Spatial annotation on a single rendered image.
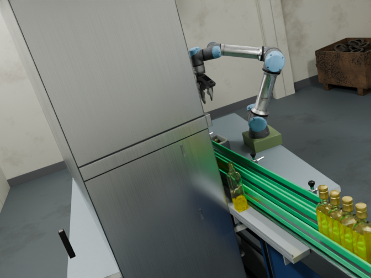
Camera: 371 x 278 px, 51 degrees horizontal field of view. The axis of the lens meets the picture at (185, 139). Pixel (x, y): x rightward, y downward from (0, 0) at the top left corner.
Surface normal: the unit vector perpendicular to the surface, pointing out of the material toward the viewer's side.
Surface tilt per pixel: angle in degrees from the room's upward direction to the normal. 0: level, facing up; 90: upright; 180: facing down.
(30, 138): 90
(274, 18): 90
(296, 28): 90
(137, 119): 90
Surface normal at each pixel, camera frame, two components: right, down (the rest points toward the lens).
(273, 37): 0.25, 0.32
